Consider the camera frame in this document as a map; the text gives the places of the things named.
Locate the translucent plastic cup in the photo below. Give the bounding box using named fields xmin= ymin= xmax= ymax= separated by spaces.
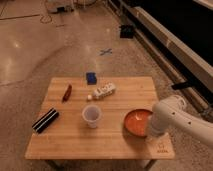
xmin=82 ymin=105 xmax=102 ymax=128

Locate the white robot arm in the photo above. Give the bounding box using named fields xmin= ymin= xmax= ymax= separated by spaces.
xmin=146 ymin=95 xmax=213 ymax=149

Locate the white plastic bottle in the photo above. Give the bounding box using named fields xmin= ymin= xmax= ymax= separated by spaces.
xmin=87 ymin=83 xmax=116 ymax=101

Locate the cable on floor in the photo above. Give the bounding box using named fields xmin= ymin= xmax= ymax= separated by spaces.
xmin=39 ymin=0 xmax=54 ymax=25

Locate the black white striped box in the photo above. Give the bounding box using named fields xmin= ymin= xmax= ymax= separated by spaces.
xmin=32 ymin=108 xmax=59 ymax=134

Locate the wooden folding table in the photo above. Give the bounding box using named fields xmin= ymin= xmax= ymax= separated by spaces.
xmin=24 ymin=76 xmax=176 ymax=170

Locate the white device on floor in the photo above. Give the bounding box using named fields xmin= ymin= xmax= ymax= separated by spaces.
xmin=45 ymin=0 xmax=74 ymax=13

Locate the blue sponge block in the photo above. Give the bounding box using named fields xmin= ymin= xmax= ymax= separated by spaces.
xmin=86 ymin=72 xmax=97 ymax=85

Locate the orange ceramic bowl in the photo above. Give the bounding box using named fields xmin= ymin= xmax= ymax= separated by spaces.
xmin=124 ymin=109 xmax=152 ymax=137

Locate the black box on floor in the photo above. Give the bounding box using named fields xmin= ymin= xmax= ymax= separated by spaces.
xmin=120 ymin=25 xmax=134 ymax=38

